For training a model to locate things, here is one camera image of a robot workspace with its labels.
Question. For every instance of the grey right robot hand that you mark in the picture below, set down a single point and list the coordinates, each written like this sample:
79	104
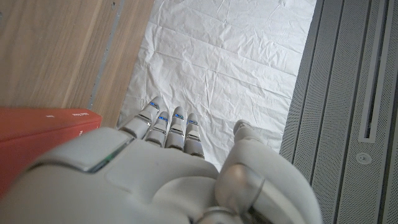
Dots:
140	180

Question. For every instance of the red notebook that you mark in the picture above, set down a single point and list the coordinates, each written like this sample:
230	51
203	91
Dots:
34	133

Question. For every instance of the white wrinkled backdrop sheet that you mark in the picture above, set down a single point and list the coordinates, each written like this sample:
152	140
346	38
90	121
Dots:
224	62

